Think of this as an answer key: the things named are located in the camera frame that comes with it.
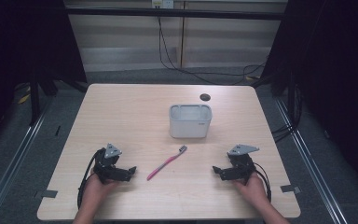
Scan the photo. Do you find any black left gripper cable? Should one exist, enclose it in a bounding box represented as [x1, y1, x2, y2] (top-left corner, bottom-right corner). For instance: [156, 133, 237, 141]
[76, 148, 106, 210]

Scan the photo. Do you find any white wall outlet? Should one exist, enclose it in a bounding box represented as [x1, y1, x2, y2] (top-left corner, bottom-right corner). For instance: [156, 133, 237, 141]
[151, 0, 175, 9]

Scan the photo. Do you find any black horizontal bar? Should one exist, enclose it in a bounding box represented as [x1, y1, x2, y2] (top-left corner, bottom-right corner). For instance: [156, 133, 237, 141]
[64, 7, 288, 21]

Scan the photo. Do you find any black curtain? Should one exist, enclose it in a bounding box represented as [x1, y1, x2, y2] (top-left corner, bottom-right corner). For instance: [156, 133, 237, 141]
[262, 0, 358, 190]
[0, 0, 88, 157]

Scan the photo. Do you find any person's left hand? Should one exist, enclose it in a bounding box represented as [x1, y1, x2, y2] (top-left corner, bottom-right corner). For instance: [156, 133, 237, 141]
[82, 173, 119, 203]

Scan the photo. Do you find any grey tape strip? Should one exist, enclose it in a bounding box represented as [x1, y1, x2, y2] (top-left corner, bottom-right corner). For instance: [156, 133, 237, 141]
[280, 184, 302, 195]
[33, 189, 59, 200]

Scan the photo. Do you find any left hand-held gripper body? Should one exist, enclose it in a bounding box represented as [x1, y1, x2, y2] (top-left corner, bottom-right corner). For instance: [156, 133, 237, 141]
[92, 142, 123, 185]

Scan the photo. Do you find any metal floor rail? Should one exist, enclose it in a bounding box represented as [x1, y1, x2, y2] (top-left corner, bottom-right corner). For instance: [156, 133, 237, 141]
[274, 97, 351, 224]
[0, 96, 54, 224]

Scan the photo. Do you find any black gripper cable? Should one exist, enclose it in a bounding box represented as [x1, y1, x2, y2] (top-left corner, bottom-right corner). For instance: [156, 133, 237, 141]
[76, 148, 106, 210]
[253, 161, 273, 203]

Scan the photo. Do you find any person's right hand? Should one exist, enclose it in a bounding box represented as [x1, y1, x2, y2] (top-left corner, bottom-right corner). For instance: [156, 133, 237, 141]
[232, 171, 269, 203]

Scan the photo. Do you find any white plastic container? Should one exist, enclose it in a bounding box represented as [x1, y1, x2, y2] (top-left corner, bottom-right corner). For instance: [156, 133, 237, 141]
[168, 103, 213, 139]

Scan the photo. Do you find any black wall cable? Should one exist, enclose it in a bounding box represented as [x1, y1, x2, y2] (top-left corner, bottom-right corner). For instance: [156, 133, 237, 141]
[156, 7, 268, 86]

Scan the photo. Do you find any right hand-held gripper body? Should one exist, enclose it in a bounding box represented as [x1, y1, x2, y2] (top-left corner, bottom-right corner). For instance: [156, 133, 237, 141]
[226, 143, 260, 182]

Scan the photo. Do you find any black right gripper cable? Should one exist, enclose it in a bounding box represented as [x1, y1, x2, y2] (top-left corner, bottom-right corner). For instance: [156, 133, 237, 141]
[253, 161, 273, 203]

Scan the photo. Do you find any pink toothbrush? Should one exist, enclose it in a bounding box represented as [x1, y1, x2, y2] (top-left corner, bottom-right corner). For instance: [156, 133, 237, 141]
[146, 145, 188, 182]

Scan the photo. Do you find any bundle of black floor cables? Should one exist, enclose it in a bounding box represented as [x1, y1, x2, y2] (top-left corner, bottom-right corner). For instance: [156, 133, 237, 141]
[270, 82, 303, 145]

